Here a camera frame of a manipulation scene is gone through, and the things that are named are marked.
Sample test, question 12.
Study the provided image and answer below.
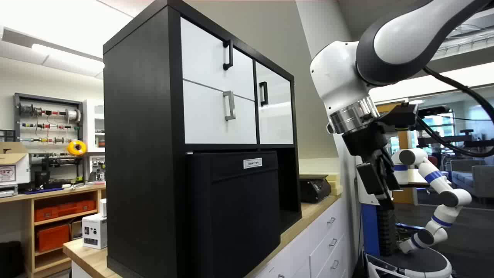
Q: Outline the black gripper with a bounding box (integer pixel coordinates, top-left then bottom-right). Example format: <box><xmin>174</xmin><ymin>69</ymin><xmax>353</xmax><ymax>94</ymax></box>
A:
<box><xmin>343</xmin><ymin>103</ymin><xmax>417</xmax><ymax>199</ymax></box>

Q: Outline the drawer metal handle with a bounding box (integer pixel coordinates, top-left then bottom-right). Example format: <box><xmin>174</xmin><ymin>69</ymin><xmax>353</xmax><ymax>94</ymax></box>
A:
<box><xmin>222</xmin><ymin>40</ymin><xmax>233</xmax><ymax>70</ymax></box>
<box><xmin>222</xmin><ymin>91</ymin><xmax>236</xmax><ymax>121</ymax></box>

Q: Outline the white drawer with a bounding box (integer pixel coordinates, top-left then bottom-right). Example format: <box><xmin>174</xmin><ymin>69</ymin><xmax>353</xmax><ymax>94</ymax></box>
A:
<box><xmin>181</xmin><ymin>18</ymin><xmax>255</xmax><ymax>100</ymax></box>
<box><xmin>182</xmin><ymin>80</ymin><xmax>256</xmax><ymax>143</ymax></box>

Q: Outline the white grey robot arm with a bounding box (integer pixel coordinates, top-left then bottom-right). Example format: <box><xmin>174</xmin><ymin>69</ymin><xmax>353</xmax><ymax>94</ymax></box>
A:
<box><xmin>310</xmin><ymin>0</ymin><xmax>492</xmax><ymax>200</ymax></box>

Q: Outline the white counter drawer unit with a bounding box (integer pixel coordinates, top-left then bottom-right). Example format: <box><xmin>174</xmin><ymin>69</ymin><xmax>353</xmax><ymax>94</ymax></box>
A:
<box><xmin>248</xmin><ymin>196</ymin><xmax>350</xmax><ymax>278</ymax></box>

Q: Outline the white right cabinet door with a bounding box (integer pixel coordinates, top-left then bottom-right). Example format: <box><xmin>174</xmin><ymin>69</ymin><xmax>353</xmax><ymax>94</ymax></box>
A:
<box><xmin>256</xmin><ymin>63</ymin><xmax>293</xmax><ymax>145</ymax></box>

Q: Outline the black lower cabinet door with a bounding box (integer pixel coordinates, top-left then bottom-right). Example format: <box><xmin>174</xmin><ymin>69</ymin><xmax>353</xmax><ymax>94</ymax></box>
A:
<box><xmin>190</xmin><ymin>151</ymin><xmax>281</xmax><ymax>278</ymax></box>

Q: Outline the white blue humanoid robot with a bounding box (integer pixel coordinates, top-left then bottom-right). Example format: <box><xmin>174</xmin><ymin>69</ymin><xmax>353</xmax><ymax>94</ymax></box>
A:
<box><xmin>357</xmin><ymin>148</ymin><xmax>472</xmax><ymax>278</ymax></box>

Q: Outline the black box on counter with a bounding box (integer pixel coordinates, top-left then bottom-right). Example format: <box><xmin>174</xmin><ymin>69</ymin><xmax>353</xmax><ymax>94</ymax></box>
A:
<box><xmin>299</xmin><ymin>174</ymin><xmax>330</xmax><ymax>203</ymax></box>

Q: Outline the white small box device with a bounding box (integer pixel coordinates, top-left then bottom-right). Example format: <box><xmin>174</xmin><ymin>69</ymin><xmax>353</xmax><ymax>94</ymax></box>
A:
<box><xmin>82</xmin><ymin>214</ymin><xmax>106</xmax><ymax>248</ymax></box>

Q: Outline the yellow filament spool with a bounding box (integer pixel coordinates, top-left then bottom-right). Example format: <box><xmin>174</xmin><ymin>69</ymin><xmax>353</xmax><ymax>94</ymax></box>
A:
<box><xmin>66</xmin><ymin>140</ymin><xmax>88</xmax><ymax>157</ymax></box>

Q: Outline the wooden shelf unit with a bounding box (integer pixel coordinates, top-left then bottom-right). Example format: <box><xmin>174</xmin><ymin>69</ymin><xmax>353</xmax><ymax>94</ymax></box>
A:
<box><xmin>0</xmin><ymin>185</ymin><xmax>105</xmax><ymax>278</ymax></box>

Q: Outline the black 3d printer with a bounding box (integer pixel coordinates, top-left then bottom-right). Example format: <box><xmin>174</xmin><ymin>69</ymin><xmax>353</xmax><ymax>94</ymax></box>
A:
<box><xmin>29</xmin><ymin>152</ymin><xmax>85</xmax><ymax>192</ymax></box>

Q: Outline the orange storage bin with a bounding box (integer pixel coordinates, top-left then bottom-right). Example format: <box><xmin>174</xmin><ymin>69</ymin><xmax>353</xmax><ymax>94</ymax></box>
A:
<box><xmin>37</xmin><ymin>223</ymin><xmax>69</xmax><ymax>251</ymax></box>

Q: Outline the cardboard box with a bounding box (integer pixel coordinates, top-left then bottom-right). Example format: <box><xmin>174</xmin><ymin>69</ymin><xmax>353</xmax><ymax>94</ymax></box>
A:
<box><xmin>0</xmin><ymin>142</ymin><xmax>31</xmax><ymax>197</ymax></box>

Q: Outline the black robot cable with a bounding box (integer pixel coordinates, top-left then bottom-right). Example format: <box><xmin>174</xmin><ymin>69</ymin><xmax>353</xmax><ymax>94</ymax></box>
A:
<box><xmin>418</xmin><ymin>64</ymin><xmax>494</xmax><ymax>159</ymax></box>

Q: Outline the right door metal handle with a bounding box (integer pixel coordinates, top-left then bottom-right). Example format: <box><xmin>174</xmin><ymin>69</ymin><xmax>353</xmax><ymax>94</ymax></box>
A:
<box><xmin>259</xmin><ymin>81</ymin><xmax>269</xmax><ymax>106</ymax></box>

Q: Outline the black cabinet frame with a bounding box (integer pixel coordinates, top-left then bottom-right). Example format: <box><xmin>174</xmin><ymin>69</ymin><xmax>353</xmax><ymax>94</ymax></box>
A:
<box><xmin>103</xmin><ymin>0</ymin><xmax>301</xmax><ymax>278</ymax></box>

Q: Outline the grey wall tool rack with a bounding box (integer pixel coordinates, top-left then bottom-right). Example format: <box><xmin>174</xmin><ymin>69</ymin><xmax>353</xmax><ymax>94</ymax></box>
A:
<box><xmin>14</xmin><ymin>92</ymin><xmax>83</xmax><ymax>146</ymax></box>

